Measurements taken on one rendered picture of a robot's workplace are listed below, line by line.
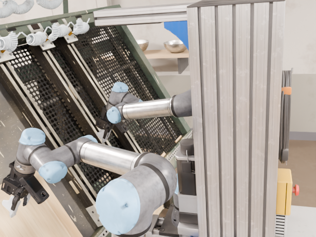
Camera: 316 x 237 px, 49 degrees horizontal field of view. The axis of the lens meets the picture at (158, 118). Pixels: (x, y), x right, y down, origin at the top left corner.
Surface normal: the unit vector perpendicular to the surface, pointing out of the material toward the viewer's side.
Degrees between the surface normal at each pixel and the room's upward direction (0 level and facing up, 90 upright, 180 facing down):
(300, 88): 90
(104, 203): 83
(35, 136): 28
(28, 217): 60
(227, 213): 90
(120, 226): 83
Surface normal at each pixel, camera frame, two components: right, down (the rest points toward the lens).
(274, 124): -0.28, 0.37
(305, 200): -0.09, -0.93
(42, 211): 0.73, -0.40
